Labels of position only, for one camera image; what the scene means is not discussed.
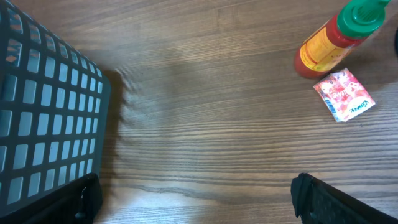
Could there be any red sriracha sauce bottle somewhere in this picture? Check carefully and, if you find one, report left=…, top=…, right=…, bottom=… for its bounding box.
left=294, top=0, right=390, bottom=78

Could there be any grey plastic basket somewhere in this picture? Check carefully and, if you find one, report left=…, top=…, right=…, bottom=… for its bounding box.
left=1, top=1, right=111, bottom=216

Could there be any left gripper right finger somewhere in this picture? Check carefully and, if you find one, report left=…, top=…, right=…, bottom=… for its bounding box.
left=290, top=173, right=397, bottom=224

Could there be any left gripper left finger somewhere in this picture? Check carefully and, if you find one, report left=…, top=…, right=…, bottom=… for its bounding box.
left=1, top=173, right=103, bottom=224

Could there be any red white tissue pack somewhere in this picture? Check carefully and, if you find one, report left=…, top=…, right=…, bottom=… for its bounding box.
left=313, top=68, right=376, bottom=122

